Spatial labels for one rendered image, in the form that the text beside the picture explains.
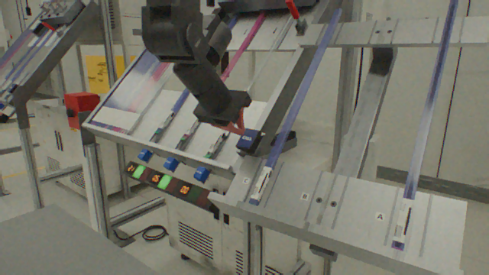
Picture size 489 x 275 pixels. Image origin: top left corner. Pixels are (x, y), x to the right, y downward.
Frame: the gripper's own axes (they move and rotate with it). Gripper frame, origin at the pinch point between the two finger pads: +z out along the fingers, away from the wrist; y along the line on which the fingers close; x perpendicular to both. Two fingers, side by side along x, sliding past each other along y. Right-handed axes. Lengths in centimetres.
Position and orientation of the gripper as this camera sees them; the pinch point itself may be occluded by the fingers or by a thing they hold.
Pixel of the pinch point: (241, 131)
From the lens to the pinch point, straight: 63.7
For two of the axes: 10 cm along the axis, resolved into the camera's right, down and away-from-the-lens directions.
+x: -4.4, 8.2, -3.7
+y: -7.9, -1.6, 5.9
